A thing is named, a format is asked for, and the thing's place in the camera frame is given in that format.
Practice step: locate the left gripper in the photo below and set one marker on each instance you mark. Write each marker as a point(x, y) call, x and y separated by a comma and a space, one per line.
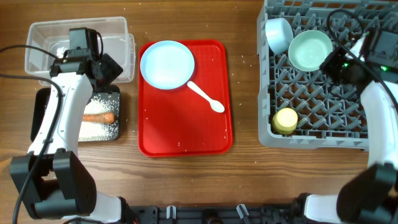
point(111, 68)

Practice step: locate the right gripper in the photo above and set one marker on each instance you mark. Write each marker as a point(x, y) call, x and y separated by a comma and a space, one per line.
point(331, 61)

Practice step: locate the white rice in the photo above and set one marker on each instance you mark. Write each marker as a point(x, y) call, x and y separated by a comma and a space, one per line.
point(99, 104)

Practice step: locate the green bowl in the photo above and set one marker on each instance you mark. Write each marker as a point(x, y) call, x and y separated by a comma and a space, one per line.
point(309, 49)

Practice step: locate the white tissue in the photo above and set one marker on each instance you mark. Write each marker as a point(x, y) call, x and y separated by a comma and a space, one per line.
point(61, 51)

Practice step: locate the light blue plate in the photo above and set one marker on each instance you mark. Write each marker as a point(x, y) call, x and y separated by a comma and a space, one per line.
point(167, 65)

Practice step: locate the light blue bowl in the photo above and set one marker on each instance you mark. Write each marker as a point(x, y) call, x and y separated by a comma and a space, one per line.
point(279, 35)

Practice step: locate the yellow plastic cup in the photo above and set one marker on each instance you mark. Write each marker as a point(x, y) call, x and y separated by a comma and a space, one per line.
point(285, 121)

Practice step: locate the white plastic spoon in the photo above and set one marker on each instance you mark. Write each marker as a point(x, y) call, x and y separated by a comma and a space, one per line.
point(214, 104)

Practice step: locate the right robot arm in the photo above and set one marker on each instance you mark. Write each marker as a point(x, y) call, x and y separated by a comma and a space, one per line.
point(371, 65)

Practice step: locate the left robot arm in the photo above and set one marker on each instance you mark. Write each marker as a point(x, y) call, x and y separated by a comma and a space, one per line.
point(51, 181)

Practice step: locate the grey dishwasher rack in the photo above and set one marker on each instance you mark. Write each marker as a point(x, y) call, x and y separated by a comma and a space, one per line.
point(329, 115)

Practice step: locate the black plastic tray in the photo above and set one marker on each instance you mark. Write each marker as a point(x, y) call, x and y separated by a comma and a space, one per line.
point(41, 101)

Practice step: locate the clear plastic bin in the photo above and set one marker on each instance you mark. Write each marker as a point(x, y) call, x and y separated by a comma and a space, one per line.
point(118, 42)

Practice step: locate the red serving tray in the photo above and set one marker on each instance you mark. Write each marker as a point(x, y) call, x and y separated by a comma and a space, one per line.
point(180, 122)

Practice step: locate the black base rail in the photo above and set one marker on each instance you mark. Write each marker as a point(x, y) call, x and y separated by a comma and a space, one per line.
point(240, 214)

